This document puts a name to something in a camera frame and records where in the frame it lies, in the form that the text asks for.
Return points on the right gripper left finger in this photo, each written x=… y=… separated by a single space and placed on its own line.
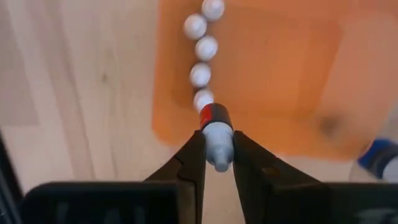
x=191 y=161

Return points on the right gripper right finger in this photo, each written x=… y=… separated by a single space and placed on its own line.
x=258 y=174

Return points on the grey marker with red band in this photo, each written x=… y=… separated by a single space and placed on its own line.
x=217 y=140

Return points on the white ball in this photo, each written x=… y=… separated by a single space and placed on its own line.
x=202 y=99
x=200 y=75
x=195 y=26
x=213 y=9
x=206 y=48

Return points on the blue food coloring bottle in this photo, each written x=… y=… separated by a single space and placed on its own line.
x=373 y=155

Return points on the orange translucent plastic container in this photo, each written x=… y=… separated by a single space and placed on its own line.
x=280 y=62

